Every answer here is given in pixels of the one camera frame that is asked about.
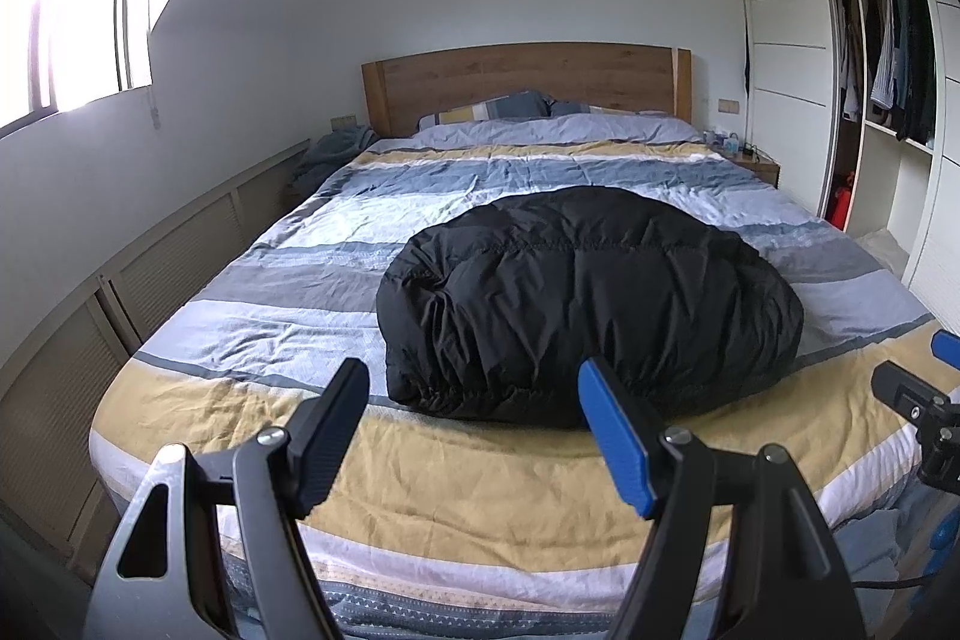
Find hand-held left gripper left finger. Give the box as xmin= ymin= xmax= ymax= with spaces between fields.
xmin=82 ymin=356 xmax=372 ymax=640

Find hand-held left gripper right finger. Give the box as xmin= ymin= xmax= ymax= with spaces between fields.
xmin=576 ymin=355 xmax=863 ymax=640

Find black puffer jacket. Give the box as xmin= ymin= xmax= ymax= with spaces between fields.
xmin=375 ymin=186 xmax=806 ymax=431

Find hanging clothes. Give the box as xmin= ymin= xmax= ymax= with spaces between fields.
xmin=836 ymin=0 xmax=938 ymax=142

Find striped duvet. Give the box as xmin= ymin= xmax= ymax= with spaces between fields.
xmin=88 ymin=111 xmax=938 ymax=640

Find red canister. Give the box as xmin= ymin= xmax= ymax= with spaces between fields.
xmin=829 ymin=175 xmax=856 ymax=229

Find wooden nightstand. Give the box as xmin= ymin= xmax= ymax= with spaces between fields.
xmin=727 ymin=149 xmax=781 ymax=187

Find grey-blue folded blanket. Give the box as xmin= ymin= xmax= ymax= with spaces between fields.
xmin=291 ymin=124 xmax=378 ymax=195

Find blue pillow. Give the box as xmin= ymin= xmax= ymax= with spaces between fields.
xmin=551 ymin=100 xmax=676 ymax=121

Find striped pillow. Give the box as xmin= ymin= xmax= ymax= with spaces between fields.
xmin=418 ymin=90 xmax=554 ymax=129

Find white wardrobe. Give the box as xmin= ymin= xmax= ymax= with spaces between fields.
xmin=720 ymin=0 xmax=960 ymax=326

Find wooden headboard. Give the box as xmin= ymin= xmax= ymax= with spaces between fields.
xmin=361 ymin=42 xmax=692 ymax=137

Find window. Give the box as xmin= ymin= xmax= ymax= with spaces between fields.
xmin=0 ymin=0 xmax=158 ymax=139

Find black cable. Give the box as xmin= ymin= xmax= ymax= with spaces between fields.
xmin=851 ymin=569 xmax=938 ymax=593

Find beige louvred wall cabinet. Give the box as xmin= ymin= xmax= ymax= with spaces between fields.
xmin=0 ymin=139 xmax=312 ymax=573

